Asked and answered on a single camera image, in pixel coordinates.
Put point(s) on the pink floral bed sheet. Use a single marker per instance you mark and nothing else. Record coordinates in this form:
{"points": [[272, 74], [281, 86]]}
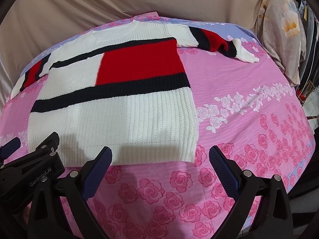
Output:
{"points": [[248, 110]]}

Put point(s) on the hanging clothes at right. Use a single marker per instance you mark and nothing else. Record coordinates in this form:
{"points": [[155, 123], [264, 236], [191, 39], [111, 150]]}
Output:
{"points": [[309, 67]]}

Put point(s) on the floral cream pillow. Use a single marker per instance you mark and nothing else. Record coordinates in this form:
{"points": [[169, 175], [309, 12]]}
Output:
{"points": [[282, 35]]}

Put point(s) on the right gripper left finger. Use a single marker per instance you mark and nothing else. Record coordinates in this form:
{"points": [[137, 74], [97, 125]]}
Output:
{"points": [[47, 218]]}

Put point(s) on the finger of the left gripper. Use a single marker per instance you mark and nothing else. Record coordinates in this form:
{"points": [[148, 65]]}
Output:
{"points": [[49, 144], [9, 148]]}

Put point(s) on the beige fabric backdrop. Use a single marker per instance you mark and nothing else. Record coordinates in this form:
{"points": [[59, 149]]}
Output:
{"points": [[32, 26]]}

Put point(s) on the white red black knit sweater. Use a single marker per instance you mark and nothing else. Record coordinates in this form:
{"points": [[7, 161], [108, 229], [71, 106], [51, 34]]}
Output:
{"points": [[125, 88]]}

